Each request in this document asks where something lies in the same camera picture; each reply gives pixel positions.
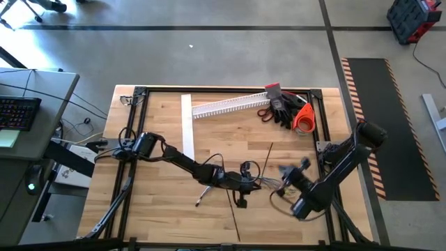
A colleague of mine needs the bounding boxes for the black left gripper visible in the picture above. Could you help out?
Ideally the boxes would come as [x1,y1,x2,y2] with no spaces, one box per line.
[208,165,263,194]

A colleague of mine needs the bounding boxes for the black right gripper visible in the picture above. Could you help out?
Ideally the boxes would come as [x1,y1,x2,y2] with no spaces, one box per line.
[278,164,317,197]

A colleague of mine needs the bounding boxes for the multicolour wire harness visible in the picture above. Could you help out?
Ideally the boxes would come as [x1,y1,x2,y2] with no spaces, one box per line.
[194,176,297,208]

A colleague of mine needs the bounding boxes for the white slotted cable duct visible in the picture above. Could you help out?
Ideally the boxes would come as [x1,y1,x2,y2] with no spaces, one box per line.
[191,91,272,120]

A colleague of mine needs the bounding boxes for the white duct cover strip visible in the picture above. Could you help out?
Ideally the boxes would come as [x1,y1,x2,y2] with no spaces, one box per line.
[180,93,196,161]

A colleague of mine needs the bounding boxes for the grey black work glove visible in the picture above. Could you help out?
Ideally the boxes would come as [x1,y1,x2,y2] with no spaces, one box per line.
[264,82,295,130]
[282,90,309,118]

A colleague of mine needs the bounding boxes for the black floor mat striped edges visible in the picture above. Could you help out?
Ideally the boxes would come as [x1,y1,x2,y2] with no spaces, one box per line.
[341,57,441,202]

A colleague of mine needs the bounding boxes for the grey metal beam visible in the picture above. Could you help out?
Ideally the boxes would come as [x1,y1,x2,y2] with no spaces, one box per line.
[422,93,446,154]

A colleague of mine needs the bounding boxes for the white box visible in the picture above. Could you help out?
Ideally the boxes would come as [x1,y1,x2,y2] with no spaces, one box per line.
[54,144,98,189]

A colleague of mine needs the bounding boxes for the red black tool box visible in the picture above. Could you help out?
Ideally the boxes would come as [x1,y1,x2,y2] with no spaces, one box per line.
[386,0,443,46]

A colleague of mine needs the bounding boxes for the grey desk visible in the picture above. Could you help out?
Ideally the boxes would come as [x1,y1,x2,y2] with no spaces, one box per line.
[0,68,81,247]

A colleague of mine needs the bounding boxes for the black computer mouse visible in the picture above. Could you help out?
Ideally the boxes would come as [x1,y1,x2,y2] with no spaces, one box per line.
[24,165,45,195]

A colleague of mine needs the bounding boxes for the black backlit keyboard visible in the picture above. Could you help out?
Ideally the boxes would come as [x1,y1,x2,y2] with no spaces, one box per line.
[0,96,43,132]

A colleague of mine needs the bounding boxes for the pale green note pad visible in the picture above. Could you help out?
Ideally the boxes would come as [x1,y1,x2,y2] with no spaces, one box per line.
[0,128,21,149]

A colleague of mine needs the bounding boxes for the black office chair base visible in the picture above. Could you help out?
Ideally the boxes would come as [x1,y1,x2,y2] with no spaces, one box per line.
[0,0,68,31]

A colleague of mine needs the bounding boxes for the red handled scissors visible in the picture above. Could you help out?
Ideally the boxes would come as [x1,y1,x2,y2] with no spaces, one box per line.
[256,106,276,123]

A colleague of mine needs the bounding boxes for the black aluminium table frame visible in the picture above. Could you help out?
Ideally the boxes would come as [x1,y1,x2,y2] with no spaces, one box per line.
[75,85,376,251]

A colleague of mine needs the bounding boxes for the black floor cable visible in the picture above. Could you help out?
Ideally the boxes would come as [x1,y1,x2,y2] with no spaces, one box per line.
[413,40,446,89]

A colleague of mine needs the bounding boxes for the black cable with plug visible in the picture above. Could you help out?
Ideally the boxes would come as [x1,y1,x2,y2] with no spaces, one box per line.
[61,116,95,137]

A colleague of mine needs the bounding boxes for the black desk cable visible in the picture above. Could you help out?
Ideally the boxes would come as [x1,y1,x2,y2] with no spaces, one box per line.
[0,68,109,121]

